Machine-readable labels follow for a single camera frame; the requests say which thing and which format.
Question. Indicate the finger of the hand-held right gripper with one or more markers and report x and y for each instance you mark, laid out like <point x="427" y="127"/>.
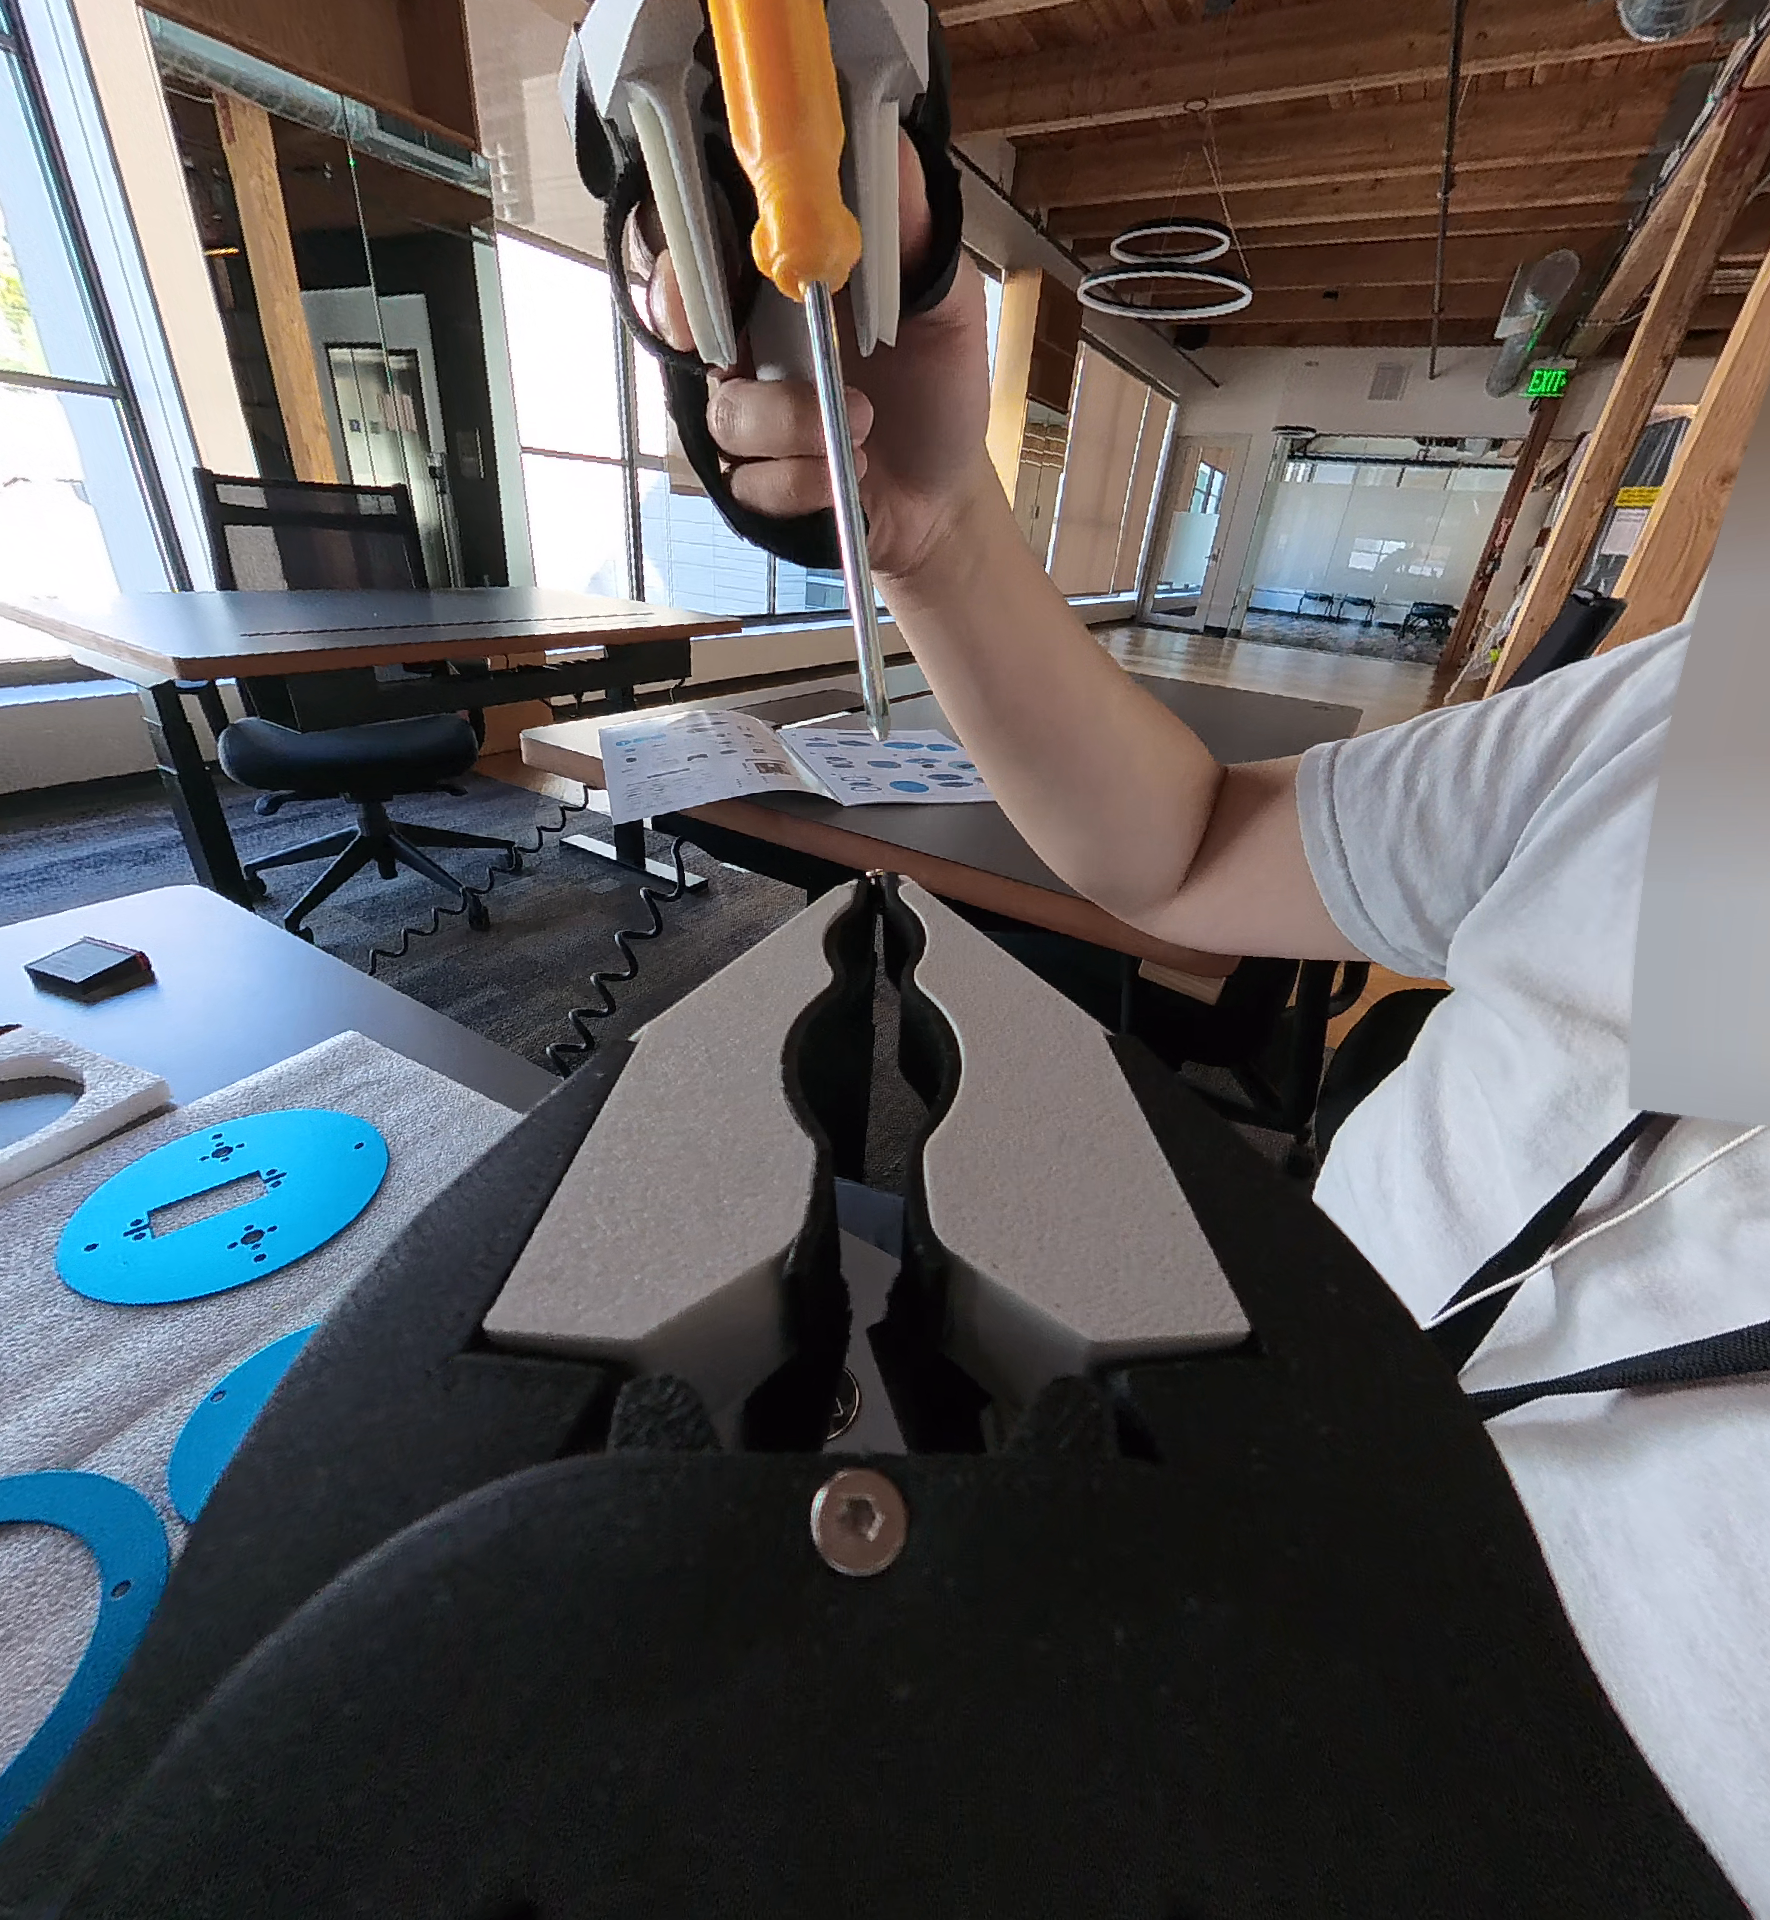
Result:
<point x="647" y="44"/>
<point x="890" y="59"/>

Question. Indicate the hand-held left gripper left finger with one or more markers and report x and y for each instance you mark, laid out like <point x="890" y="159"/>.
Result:
<point x="647" y="1205"/>

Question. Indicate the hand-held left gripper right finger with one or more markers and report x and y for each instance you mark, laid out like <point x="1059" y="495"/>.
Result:
<point x="1084" y="1205"/>

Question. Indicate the person's right forearm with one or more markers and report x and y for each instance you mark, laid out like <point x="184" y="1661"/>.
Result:
<point x="1065" y="755"/>

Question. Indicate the desk with booklet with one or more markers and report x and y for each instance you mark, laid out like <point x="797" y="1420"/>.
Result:
<point x="1065" y="840"/>

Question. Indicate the grey desk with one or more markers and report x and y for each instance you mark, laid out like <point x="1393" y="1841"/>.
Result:
<point x="266" y="972"/>

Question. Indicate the wood edged office desk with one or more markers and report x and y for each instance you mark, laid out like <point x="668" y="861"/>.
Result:
<point x="373" y="616"/>

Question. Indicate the person's right hand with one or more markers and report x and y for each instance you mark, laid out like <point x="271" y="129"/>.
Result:
<point x="928" y="440"/>

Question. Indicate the large office window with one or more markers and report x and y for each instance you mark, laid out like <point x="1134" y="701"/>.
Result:
<point x="15" y="373"/>
<point x="587" y="455"/>

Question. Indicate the white foam sheet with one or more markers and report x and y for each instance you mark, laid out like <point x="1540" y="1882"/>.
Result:
<point x="373" y="1084"/>

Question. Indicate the blue plate with rectangular hole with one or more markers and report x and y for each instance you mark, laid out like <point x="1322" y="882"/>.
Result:
<point x="315" y="1185"/>

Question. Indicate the printed instruction booklet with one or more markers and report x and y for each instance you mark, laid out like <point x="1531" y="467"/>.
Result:
<point x="706" y="757"/>

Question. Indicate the blue round plate with holes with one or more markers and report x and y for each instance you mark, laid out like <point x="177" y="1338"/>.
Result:
<point x="227" y="1437"/>

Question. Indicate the black office chair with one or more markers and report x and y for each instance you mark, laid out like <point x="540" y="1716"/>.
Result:
<point x="345" y="755"/>

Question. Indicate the small black box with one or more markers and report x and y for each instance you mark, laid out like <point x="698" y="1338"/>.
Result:
<point x="89" y="972"/>

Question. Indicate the green exit sign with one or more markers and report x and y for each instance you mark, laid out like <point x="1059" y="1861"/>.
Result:
<point x="1545" y="385"/>

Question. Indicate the silver air duct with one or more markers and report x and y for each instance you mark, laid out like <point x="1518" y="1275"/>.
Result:
<point x="305" y="93"/>

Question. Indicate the thick white foam frame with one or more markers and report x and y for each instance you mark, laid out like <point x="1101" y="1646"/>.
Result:
<point x="119" y="1096"/>

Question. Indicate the wooden support post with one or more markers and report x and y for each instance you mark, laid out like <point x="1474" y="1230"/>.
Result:
<point x="1726" y="467"/>

